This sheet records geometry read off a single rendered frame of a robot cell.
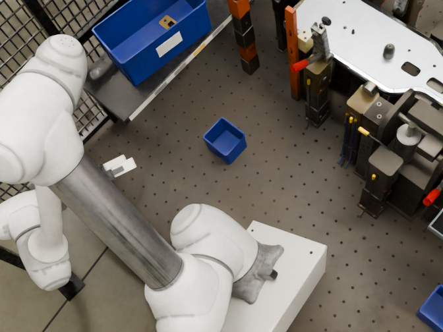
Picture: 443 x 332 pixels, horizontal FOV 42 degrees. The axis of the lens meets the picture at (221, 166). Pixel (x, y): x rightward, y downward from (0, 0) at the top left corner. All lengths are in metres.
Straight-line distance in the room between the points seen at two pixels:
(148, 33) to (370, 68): 0.68
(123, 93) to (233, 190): 0.48
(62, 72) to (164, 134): 0.90
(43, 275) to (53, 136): 0.56
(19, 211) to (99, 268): 1.11
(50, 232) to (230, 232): 0.45
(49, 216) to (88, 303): 1.26
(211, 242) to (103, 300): 1.27
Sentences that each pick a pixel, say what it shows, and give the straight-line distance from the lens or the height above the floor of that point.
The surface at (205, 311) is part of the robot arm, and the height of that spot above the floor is 1.14.
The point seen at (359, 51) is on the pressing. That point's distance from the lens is 1.76.
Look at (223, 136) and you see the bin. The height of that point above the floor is 0.70.
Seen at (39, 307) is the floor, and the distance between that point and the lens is 2.78.
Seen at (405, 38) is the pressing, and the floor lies 1.00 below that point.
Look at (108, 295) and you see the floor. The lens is 2.66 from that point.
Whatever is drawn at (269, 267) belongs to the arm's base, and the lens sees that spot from 1.54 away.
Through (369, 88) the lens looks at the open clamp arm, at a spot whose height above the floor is 1.11.
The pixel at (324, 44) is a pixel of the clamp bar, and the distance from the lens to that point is 1.59.
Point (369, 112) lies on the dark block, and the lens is 1.53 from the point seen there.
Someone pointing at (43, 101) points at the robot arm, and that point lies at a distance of 1.11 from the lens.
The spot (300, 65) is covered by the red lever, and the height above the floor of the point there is 1.14.
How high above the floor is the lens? 2.48
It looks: 67 degrees down
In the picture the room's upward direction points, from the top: 22 degrees counter-clockwise
